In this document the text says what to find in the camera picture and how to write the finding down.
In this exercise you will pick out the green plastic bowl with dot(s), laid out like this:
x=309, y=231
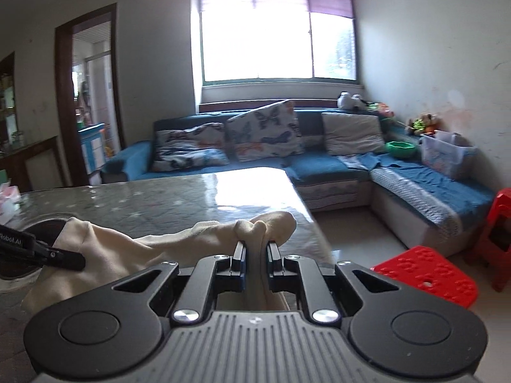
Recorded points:
x=400, y=149

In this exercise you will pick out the large butterfly print pillow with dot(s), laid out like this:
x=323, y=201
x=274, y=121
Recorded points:
x=266, y=132

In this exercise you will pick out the red plastic stool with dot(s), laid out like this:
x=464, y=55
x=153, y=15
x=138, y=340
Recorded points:
x=493, y=244
x=424, y=268

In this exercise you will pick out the pink tissue box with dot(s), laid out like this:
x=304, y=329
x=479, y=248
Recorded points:
x=9, y=202

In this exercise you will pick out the blue corner sofa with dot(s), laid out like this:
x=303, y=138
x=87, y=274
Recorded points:
x=323, y=182

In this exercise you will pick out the blue cloth on sofa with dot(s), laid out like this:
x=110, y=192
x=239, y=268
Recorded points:
x=461, y=196

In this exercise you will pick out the grey plain cushion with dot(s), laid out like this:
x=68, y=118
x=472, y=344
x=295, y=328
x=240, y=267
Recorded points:
x=349, y=134

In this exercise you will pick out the cream beige sweater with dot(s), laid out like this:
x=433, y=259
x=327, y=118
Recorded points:
x=111, y=255

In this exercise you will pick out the black white plush toy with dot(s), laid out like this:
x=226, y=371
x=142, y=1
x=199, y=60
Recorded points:
x=349, y=102

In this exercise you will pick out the small butterfly print pillow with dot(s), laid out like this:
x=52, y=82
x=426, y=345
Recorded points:
x=197, y=147

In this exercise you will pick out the dark wooden door frame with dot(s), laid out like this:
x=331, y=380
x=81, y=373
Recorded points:
x=87, y=90

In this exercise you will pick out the colourful plush toys pile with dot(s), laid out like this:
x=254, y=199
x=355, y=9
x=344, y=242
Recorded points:
x=424, y=124

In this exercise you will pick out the blue white small cabinet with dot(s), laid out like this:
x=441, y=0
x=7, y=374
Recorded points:
x=93, y=147

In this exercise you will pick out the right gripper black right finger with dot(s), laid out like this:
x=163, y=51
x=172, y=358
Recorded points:
x=302, y=277

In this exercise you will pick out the window with purple blind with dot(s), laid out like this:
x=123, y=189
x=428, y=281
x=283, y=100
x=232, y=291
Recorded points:
x=250, y=40

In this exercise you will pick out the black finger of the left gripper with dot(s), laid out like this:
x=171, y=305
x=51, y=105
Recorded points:
x=45, y=255

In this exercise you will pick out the black round induction cooktop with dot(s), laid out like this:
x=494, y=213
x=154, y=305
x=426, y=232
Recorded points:
x=36, y=247

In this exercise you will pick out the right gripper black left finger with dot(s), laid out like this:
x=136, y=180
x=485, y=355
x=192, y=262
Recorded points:
x=210, y=277

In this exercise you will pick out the clear plastic storage box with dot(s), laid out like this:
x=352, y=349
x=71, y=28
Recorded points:
x=449, y=153

